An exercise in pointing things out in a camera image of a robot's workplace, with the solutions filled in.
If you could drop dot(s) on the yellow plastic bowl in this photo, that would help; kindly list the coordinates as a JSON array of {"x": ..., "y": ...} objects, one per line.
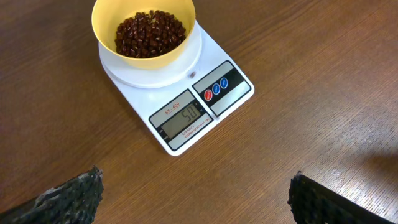
[{"x": 108, "y": 14}]

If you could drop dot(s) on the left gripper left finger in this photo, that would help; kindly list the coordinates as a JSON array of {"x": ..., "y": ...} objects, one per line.
[{"x": 73, "y": 202}]

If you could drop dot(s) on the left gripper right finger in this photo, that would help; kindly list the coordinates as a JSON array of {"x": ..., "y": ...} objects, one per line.
[{"x": 313, "y": 203}]

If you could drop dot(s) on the red beans in bowl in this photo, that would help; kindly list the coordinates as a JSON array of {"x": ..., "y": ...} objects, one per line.
[{"x": 148, "y": 35}]

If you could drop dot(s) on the white digital kitchen scale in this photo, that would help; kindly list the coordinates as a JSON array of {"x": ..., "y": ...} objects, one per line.
[{"x": 177, "y": 109}]

